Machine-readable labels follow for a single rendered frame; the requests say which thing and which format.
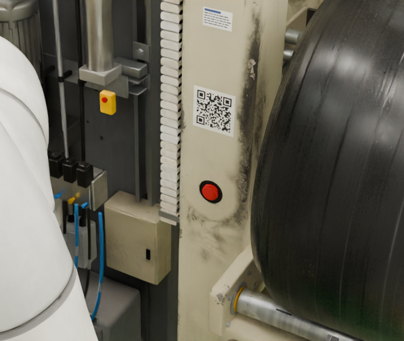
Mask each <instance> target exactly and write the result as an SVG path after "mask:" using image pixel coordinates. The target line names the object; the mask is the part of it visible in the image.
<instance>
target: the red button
mask: <svg viewBox="0 0 404 341"><path fill-rule="evenodd" d="M202 193H203V195H204V197H205V198H206V199H208V200H216V199H217V198H218V196H219V191H218V189H217V188H216V187H215V186H214V185H211V184H206V185H205V186H204V187H203V188H202Z"/></svg>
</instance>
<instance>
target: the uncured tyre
mask: <svg viewBox="0 0 404 341"><path fill-rule="evenodd" d="M250 241H251V248H252V255H253V259H254V262H255V265H256V267H257V269H258V271H259V273H260V275H261V277H262V279H263V281H264V283H265V286H266V288H267V290H268V292H269V294H270V296H271V297H272V299H274V301H276V302H277V303H278V304H280V305H281V306H283V307H284V308H285V309H287V310H288V311H290V312H291V313H292V314H295V315H298V316H300V317H303V318H305V319H308V320H311V321H314V322H316V323H319V324H322V325H324V326H327V327H330V328H332V329H335V330H337V331H339V332H342V333H345V334H348V335H350V336H353V337H356V338H358V339H361V340H364V341H404V0H323V2H322V3H321V5H320V6H319V7H318V8H317V10H316V12H315V13H314V14H313V16H312V18H311V19H310V21H309V23H308V24H307V26H306V28H305V30H304V32H303V33H302V35H301V37H300V39H299V41H298V43H297V45H296V47H295V49H294V52H293V54H292V56H291V58H290V61H289V63H288V65H287V68H286V71H285V72H284V75H283V78H282V81H281V83H280V85H279V89H278V91H277V95H276V96H275V100H274V102H273V107H272V109H271V113H270V116H269V119H268V123H267V127H266V130H265V134H264V137H263V142H262V146H261V151H260V154H259V161H258V164H257V168H256V175H255V180H254V188H253V193H252V205H251V215H250Z"/></svg>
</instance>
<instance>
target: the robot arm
mask: <svg viewBox="0 0 404 341"><path fill-rule="evenodd" d="M48 142H49V123H48V115H47V106H46V103H45V97H44V94H43V90H42V87H41V84H40V81H39V78H38V76H37V73H36V72H35V69H34V68H33V66H32V64H31V63H30V62H29V61H28V59H27V58H26V56H25V55H24V54H23V53H22V52H21V51H20V50H19V49H18V48H17V47H15V46H14V45H13V44H11V43H10V42H9V41H8V40H6V39H4V38H3V37H0V341H98V339H97V336H96V334H95V330H94V327H93V324H92V321H91V318H90V315H89V311H88V309H87V305H86V302H85V298H84V295H83V291H82V287H81V283H80V280H79V277H78V273H77V270H76V267H75V265H74V263H73V260H72V258H71V255H70V253H69V251H68V248H67V246H66V243H65V241H64V238H63V235H62V232H61V230H60V226H59V224H58V221H57V219H56V217H55V215H54V213H53V210H54V206H55V202H54V198H53V192H52V188H51V181H50V176H49V163H48V156H47V147H48Z"/></svg>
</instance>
